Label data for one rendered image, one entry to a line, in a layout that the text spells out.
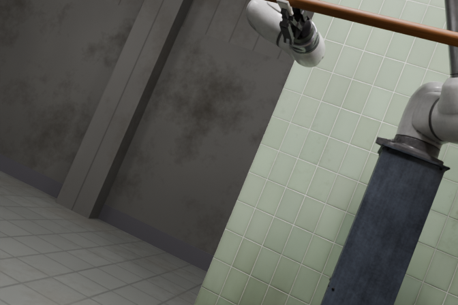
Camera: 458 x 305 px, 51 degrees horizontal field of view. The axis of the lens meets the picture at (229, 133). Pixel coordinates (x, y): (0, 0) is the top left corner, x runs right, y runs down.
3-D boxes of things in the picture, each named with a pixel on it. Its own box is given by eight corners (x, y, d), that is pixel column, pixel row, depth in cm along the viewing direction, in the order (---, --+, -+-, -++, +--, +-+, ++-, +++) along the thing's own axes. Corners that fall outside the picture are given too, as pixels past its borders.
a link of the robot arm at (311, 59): (306, 63, 141) (272, 39, 146) (313, 79, 156) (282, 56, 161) (330, 34, 141) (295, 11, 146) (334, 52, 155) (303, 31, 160)
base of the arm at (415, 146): (372, 148, 178) (377, 134, 179) (433, 171, 172) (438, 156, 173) (375, 141, 161) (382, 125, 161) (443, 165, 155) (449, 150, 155)
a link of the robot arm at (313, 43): (313, 57, 141) (309, 50, 135) (284, 49, 144) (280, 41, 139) (324, 29, 142) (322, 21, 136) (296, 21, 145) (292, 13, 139)
